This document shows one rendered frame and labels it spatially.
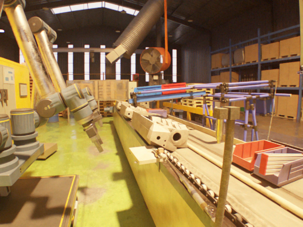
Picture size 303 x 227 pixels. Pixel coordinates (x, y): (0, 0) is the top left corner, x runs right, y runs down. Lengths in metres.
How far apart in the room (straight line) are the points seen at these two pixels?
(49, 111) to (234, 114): 0.87
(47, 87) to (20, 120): 0.60
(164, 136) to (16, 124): 1.26
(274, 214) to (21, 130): 1.80
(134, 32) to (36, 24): 7.40
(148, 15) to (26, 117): 8.39
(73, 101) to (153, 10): 8.85
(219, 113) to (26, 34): 1.14
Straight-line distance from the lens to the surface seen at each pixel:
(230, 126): 0.53
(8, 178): 1.31
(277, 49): 11.60
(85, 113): 0.99
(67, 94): 0.99
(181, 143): 1.58
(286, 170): 1.15
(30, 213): 1.66
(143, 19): 9.27
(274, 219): 0.91
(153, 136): 1.39
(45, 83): 1.17
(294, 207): 0.97
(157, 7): 9.75
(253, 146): 1.47
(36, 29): 1.75
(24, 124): 1.69
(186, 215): 1.00
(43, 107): 1.01
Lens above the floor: 1.27
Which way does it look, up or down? 7 degrees down
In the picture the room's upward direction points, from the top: straight up
